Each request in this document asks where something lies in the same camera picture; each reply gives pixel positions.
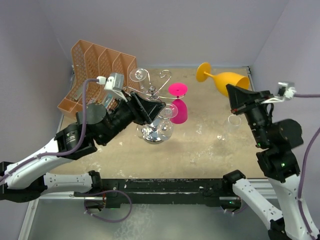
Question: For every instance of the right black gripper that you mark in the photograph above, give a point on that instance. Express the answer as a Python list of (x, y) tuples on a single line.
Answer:
[(241, 99)]

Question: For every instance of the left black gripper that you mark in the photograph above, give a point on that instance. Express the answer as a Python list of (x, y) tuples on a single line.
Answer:
[(143, 111)]

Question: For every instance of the orange plastic goblet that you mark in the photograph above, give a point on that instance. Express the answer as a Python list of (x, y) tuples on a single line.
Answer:
[(221, 80)]

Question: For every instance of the clear wine glass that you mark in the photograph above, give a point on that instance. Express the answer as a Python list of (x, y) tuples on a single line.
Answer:
[(139, 75), (165, 126)]

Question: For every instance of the pink plastic goblet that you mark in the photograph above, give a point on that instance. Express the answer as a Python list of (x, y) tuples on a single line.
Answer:
[(179, 90)]

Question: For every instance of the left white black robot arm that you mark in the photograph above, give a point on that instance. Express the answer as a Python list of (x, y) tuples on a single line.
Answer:
[(31, 178)]

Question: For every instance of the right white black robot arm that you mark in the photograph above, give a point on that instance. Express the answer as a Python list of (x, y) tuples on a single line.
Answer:
[(292, 220)]

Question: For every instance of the chrome wine glass rack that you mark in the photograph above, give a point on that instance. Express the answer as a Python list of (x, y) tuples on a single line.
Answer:
[(148, 132)]

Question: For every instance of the grey card in organizer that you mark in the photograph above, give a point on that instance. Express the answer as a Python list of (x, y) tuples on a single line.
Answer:
[(78, 93)]

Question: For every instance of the orange plastic file organizer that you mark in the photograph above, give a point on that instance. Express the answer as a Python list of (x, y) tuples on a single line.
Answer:
[(90, 61)]

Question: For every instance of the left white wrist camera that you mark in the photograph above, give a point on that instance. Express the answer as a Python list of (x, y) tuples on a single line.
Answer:
[(113, 85)]

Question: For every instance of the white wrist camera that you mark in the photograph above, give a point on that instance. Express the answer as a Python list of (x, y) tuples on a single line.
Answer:
[(286, 91), (113, 85)]

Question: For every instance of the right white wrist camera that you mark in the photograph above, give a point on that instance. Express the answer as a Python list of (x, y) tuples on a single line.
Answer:
[(286, 91)]

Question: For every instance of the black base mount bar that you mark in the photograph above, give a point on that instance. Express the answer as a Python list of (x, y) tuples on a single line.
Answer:
[(211, 192)]

